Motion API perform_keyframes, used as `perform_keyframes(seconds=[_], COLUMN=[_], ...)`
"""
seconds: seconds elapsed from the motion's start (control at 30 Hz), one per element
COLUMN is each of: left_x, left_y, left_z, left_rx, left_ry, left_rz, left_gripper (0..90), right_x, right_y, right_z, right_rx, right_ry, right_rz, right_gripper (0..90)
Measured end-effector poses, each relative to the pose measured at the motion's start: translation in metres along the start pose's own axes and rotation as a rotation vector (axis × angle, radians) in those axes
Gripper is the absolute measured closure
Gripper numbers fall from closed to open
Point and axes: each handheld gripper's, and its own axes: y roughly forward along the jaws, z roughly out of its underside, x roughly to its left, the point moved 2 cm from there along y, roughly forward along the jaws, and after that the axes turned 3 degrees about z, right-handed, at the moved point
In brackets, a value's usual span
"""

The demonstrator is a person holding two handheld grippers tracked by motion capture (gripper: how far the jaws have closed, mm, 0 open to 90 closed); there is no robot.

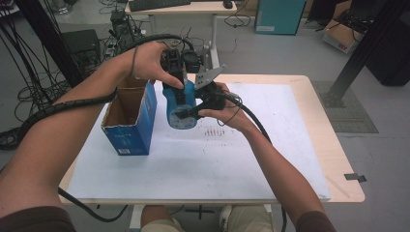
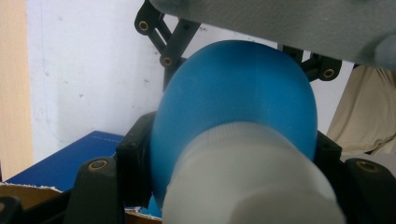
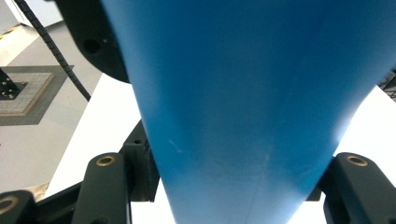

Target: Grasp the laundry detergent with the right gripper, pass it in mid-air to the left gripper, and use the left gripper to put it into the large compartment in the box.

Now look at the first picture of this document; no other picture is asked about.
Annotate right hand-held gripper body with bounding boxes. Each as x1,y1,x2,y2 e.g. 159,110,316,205
193,64,227,111

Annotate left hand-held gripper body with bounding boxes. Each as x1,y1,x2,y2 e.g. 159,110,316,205
160,47,204,86

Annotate blue bottle with white cap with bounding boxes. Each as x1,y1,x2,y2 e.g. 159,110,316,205
161,79,199,131

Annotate blue cardboard box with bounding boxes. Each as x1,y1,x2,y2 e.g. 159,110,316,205
101,76,159,157

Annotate person's left hand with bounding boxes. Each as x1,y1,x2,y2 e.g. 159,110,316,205
124,41,186,91

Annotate person's right hand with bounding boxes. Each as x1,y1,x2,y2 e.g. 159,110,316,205
197,81,258,133

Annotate white paper sheet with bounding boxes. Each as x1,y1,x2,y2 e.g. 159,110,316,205
66,81,332,202

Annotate black keyboard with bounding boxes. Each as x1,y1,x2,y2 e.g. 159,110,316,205
128,0,192,13

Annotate white desk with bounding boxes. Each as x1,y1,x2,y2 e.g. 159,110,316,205
125,0,238,73

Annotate black electronic device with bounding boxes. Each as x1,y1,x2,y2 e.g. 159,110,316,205
109,9,135,49

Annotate black computer tower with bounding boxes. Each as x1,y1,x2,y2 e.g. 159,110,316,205
60,28,102,66

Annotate teal box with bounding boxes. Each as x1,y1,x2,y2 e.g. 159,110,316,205
253,0,308,36

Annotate brown cardboard box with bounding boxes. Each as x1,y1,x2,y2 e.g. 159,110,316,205
322,0,367,55

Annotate grey floor mat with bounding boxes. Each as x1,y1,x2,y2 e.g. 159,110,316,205
310,80,380,135

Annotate black tape strip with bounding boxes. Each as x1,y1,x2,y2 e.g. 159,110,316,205
343,172,368,184

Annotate person's brown right sleeve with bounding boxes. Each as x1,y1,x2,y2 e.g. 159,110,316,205
295,210,338,232

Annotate person's brown sleeve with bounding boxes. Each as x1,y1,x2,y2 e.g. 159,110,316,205
0,205,78,232
295,210,338,232

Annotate black cabinet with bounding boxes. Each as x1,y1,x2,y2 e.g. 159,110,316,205
364,12,410,88

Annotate person's brown left sleeve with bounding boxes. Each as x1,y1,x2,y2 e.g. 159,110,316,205
0,205,78,232

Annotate thin black wrist strap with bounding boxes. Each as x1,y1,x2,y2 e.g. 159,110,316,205
129,45,140,79
216,104,243,128

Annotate black spiral-wrapped cable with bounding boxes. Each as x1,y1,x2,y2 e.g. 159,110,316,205
219,91,289,232
13,33,196,224

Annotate black looped floor cable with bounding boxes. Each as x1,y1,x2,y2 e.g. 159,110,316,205
223,9,252,29

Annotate black metal post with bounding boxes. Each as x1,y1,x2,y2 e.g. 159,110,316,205
14,0,92,98
322,0,410,109

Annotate bundle of black floor cables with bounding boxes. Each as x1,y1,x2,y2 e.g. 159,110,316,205
0,17,85,153

